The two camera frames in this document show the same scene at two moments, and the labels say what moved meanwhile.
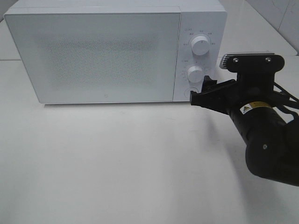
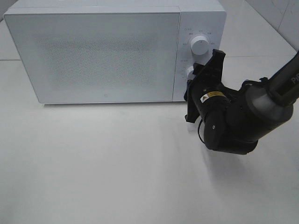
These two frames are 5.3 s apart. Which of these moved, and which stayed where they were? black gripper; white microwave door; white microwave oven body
Moved: black gripper
Stayed: white microwave door; white microwave oven body
